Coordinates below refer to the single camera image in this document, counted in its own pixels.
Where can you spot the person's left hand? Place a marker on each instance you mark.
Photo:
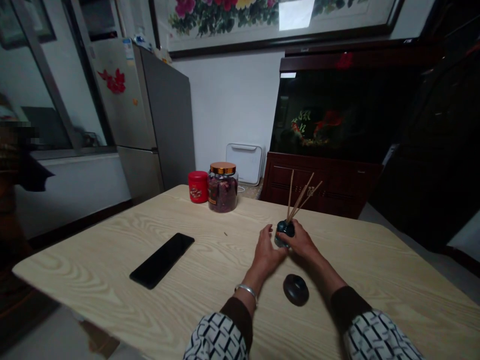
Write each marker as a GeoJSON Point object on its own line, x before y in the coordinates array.
{"type": "Point", "coordinates": [264, 258]}

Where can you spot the person's right hand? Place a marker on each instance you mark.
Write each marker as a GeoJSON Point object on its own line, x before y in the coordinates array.
{"type": "Point", "coordinates": [305, 251]}

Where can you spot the teal glass diffuser bottle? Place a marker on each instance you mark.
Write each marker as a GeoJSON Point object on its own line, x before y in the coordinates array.
{"type": "Point", "coordinates": [283, 228]}

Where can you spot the black oval lid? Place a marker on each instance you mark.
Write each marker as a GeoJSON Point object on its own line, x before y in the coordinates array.
{"type": "Point", "coordinates": [295, 289]}

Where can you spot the wooden reed stick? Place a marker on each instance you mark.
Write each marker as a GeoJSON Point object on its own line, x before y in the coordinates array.
{"type": "Point", "coordinates": [291, 195]}
{"type": "Point", "coordinates": [305, 200]}
{"type": "Point", "coordinates": [301, 197]}

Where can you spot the dark red wooden cabinet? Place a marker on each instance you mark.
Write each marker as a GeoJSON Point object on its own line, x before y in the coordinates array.
{"type": "Point", "coordinates": [318, 187]}

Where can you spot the glass jar with copper lid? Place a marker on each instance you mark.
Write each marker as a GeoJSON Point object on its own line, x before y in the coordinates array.
{"type": "Point", "coordinates": [223, 191]}

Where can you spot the red round tin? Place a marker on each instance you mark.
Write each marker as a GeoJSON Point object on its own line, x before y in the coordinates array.
{"type": "Point", "coordinates": [198, 187]}

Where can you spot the white air purifier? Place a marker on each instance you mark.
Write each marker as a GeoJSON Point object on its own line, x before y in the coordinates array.
{"type": "Point", "coordinates": [245, 163]}

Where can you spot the black smartphone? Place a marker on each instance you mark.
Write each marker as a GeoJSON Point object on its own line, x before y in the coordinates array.
{"type": "Point", "coordinates": [162, 260]}

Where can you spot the black fish tank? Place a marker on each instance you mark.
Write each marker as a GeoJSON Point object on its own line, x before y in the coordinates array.
{"type": "Point", "coordinates": [337, 112]}

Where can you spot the dark tall cabinet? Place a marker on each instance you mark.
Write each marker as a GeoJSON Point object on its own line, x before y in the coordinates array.
{"type": "Point", "coordinates": [431, 150]}

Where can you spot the silver refrigerator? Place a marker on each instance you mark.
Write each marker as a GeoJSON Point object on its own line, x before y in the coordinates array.
{"type": "Point", "coordinates": [150, 120]}

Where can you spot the framed flower painting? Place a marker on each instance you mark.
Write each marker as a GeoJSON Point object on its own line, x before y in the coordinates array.
{"type": "Point", "coordinates": [270, 22]}

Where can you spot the window with metal frame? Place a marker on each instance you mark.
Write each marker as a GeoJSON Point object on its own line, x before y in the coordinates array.
{"type": "Point", "coordinates": [45, 75]}

